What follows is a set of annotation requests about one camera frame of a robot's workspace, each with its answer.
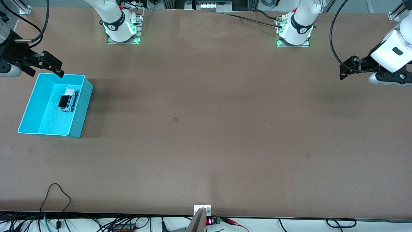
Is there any white jeep toy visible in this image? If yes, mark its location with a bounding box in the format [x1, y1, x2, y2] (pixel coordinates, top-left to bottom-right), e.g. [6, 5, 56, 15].
[58, 89, 79, 112]

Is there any cyan plastic bin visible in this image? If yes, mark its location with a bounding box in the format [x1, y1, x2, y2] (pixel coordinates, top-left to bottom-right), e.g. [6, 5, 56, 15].
[18, 73, 94, 139]

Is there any lit control box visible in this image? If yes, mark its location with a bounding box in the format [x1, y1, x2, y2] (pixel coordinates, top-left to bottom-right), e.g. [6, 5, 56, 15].
[185, 0, 233, 13]

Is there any white mounting plate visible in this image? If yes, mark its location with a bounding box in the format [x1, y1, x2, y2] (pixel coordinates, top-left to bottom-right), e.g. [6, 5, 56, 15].
[193, 205, 212, 216]

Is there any grey aluminium bar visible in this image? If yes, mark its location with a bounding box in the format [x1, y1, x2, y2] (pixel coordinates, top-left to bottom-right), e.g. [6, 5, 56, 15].
[186, 208, 207, 232]

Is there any metal corner bracket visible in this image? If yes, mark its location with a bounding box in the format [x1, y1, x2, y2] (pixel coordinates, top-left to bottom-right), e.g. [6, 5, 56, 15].
[388, 2, 407, 22]
[17, 0, 33, 15]

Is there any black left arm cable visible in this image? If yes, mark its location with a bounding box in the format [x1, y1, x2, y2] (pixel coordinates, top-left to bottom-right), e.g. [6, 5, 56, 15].
[330, 0, 370, 73]

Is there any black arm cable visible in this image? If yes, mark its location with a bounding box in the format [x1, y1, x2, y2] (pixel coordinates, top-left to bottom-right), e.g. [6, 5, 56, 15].
[0, 0, 49, 44]
[330, 0, 370, 73]

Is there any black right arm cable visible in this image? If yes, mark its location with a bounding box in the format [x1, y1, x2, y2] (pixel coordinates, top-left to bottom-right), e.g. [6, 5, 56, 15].
[0, 0, 49, 44]

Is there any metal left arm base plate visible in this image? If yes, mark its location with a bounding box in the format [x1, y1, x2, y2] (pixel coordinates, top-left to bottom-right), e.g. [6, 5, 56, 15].
[276, 16, 311, 48]

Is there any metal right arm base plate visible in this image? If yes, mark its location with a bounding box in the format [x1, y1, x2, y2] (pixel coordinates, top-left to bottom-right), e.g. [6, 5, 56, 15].
[107, 9, 144, 44]

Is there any short black table cable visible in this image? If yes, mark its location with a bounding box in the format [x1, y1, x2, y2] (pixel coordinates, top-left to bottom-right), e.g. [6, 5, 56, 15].
[254, 10, 284, 22]

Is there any long black table cable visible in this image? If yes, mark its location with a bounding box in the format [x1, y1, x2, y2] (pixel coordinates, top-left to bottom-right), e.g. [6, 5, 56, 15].
[222, 12, 284, 29]

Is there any thin black looped cable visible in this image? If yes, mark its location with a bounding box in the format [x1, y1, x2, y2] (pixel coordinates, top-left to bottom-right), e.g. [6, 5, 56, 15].
[40, 183, 72, 227]

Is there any black coiled cable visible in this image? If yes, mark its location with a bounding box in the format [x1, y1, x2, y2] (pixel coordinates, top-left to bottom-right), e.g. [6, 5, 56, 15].
[326, 218, 357, 228]

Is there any red clip lead wire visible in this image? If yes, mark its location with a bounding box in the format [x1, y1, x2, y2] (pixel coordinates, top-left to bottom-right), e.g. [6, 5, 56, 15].
[221, 217, 250, 232]

